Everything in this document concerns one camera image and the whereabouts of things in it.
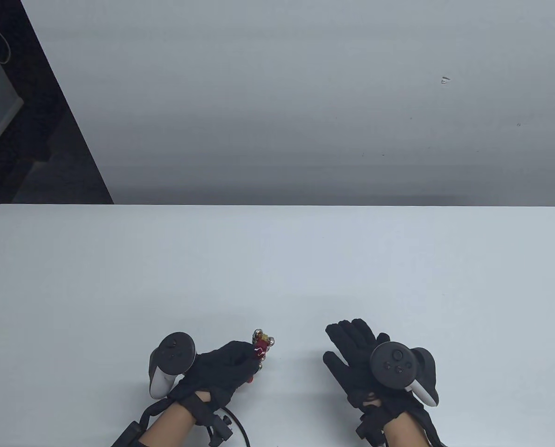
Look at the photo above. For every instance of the black and white right controller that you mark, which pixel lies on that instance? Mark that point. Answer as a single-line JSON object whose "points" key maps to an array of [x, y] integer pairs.
{"points": [[396, 365]]}

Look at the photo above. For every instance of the black and white controller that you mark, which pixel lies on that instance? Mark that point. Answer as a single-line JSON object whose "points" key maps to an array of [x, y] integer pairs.
{"points": [[396, 365], [174, 354]]}

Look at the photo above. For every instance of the red handbell with jingle bells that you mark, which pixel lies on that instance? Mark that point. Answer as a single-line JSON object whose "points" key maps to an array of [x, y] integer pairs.
{"points": [[262, 347]]}

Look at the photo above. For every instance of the person's left forearm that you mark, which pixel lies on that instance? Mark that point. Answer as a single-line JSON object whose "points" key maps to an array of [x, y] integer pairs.
{"points": [[170, 426]]}

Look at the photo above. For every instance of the person's left hand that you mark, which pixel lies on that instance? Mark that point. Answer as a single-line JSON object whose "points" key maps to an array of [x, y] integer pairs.
{"points": [[221, 368]]}

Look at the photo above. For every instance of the person's right hand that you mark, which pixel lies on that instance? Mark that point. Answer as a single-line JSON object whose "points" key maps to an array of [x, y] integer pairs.
{"points": [[354, 347]]}

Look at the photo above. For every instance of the black and white left controller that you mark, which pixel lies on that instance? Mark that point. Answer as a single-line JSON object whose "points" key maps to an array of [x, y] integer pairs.
{"points": [[174, 354]]}

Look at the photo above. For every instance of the person's right forearm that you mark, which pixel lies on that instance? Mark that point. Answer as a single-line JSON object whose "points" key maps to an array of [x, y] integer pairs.
{"points": [[405, 433]]}

